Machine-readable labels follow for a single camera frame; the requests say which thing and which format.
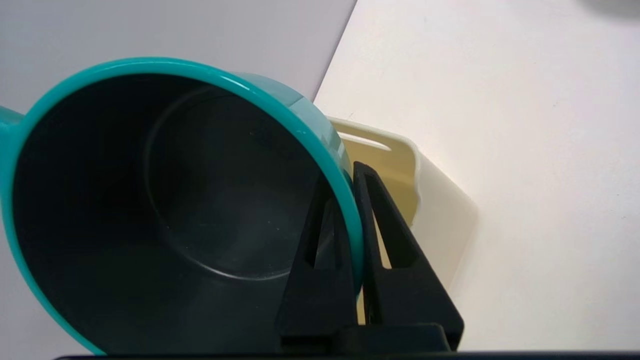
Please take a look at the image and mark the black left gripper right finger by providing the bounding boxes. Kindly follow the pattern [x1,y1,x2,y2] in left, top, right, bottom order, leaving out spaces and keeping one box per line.
[352,160,465,352]

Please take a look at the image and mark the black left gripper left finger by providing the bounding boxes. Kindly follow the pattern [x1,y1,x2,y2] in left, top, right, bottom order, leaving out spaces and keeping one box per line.
[274,172,359,354]

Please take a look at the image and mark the teal saucepan with handle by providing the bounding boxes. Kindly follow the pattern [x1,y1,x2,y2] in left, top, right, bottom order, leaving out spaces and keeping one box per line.
[0,56,364,357]

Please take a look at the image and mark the cream plastic square box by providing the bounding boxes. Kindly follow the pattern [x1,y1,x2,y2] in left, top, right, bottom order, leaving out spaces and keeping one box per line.
[326,116,479,326]

